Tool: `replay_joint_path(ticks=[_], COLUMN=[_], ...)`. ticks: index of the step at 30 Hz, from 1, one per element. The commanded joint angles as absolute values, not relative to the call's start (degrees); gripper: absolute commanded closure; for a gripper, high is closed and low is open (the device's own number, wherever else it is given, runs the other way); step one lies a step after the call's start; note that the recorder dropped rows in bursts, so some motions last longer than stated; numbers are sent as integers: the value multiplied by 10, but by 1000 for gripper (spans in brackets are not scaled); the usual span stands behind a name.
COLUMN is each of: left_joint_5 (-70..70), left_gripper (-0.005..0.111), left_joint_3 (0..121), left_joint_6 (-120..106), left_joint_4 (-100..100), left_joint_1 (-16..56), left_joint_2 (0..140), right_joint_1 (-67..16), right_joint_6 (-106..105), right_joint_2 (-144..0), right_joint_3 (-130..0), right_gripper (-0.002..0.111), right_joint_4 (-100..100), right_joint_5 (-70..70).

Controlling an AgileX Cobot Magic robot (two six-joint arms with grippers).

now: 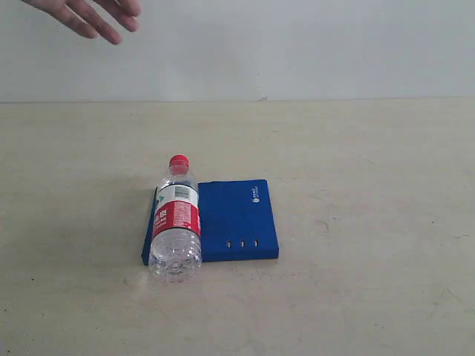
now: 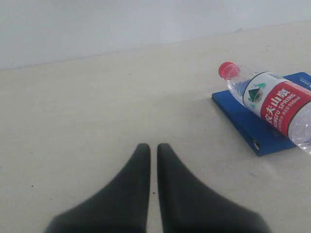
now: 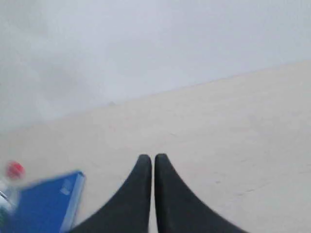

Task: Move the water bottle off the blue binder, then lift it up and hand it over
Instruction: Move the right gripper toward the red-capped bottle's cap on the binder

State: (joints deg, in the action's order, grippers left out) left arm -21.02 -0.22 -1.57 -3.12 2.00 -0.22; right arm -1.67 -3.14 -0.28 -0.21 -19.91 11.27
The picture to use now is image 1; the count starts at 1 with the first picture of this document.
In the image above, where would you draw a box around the person's bare hand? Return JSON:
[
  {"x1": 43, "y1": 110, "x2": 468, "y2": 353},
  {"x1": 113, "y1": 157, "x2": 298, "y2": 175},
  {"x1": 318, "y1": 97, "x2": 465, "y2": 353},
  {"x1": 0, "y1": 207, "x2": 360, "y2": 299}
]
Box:
[{"x1": 23, "y1": 0, "x2": 142, "y2": 45}]

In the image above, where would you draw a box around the blue ring binder notebook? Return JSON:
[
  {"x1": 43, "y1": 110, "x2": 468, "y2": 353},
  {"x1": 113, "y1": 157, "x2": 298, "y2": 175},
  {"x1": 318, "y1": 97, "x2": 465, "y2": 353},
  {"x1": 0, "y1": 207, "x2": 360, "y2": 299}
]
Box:
[{"x1": 140, "y1": 179, "x2": 280, "y2": 266}]

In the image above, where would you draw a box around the clear plastic water bottle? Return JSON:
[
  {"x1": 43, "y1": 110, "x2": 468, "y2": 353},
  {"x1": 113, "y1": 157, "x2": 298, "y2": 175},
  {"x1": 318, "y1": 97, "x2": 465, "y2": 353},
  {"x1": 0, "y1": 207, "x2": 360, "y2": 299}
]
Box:
[{"x1": 148, "y1": 154, "x2": 202, "y2": 283}]

